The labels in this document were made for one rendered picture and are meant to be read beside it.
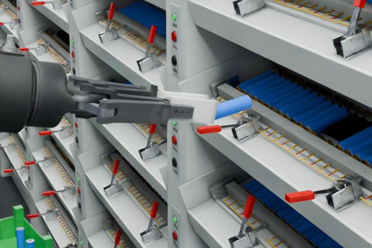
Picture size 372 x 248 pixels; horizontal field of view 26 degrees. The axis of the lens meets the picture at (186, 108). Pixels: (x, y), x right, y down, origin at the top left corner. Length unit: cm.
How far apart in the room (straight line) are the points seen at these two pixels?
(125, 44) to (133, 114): 89
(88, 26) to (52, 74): 113
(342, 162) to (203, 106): 19
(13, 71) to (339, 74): 37
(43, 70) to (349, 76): 34
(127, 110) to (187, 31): 46
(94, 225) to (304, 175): 118
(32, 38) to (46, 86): 184
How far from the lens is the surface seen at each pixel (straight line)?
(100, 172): 210
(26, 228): 192
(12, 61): 89
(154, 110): 93
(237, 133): 121
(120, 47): 179
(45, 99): 89
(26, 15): 271
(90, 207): 218
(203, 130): 119
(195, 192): 144
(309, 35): 104
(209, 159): 143
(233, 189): 141
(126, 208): 189
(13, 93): 87
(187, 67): 136
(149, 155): 166
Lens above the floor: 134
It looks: 18 degrees down
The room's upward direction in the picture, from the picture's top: straight up
